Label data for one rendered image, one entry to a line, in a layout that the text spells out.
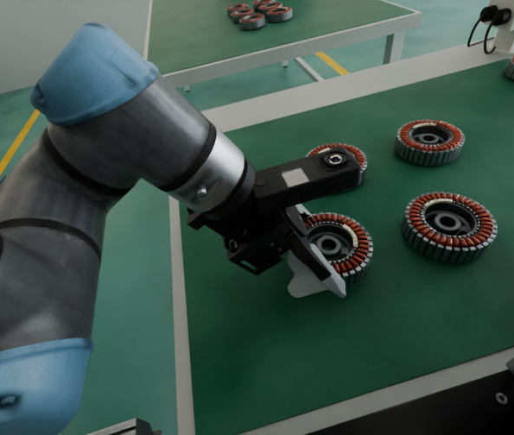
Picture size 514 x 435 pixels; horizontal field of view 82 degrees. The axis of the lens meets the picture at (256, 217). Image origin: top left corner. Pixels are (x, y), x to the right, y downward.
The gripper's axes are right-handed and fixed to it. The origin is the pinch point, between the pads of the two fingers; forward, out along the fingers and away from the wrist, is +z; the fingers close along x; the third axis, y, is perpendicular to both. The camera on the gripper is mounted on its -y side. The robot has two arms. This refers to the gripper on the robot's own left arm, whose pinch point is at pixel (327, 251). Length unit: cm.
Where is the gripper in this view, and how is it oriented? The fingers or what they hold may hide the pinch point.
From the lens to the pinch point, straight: 43.0
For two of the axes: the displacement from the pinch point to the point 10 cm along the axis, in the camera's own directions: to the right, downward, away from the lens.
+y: -7.7, 5.5, 3.2
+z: 6.1, 4.7, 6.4
